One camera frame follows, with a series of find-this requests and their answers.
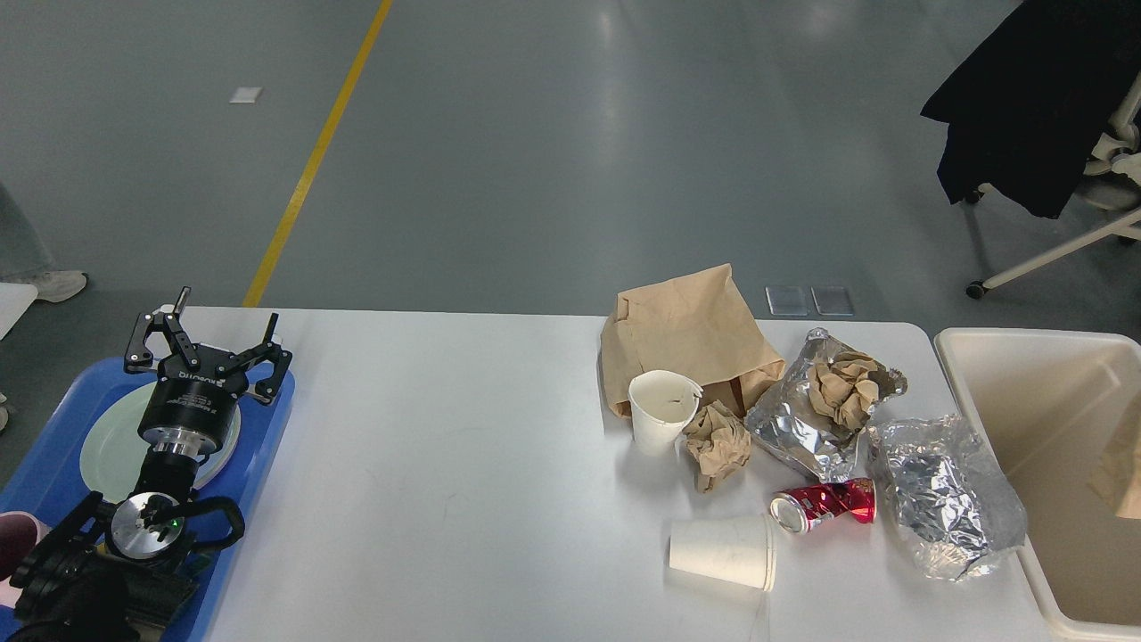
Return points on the black jacket on chair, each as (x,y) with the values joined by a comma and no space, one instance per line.
(1024,110)

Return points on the floor outlet plate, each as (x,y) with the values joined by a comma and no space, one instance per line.
(787,301)
(833,301)

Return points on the floor outlet plate right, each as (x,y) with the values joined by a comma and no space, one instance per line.
(833,301)

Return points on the lying white paper cup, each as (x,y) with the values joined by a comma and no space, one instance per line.
(739,550)

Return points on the crumpled large brown paper bag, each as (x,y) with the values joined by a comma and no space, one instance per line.
(698,326)

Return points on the crushed red soda can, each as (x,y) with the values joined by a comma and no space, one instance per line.
(800,510)

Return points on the brown paper in foil bag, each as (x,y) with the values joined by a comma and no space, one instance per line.
(847,388)

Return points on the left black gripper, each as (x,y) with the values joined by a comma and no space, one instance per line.
(192,403)

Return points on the person's white shoe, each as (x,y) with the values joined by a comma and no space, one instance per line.
(56,286)

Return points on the upright white paper cup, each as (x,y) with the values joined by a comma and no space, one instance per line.
(662,403)

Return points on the pink ribbed mug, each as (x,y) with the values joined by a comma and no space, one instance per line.
(20,533)

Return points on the mint green plate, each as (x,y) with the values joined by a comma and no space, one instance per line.
(112,454)

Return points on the beige plastic bin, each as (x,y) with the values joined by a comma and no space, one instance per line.
(1049,403)

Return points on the person's grey trouser leg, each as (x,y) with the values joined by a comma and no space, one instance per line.
(23,253)

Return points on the blue plastic tray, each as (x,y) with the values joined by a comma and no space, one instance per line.
(48,483)

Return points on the silver foil bag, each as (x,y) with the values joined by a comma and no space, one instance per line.
(785,425)

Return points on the crumpled brown paper ball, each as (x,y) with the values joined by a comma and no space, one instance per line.
(719,443)

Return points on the white office chair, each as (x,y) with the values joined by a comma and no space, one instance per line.
(1109,183)

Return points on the floor outlet plate left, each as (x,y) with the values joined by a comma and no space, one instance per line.
(787,301)

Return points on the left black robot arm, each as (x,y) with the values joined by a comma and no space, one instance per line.
(118,570)

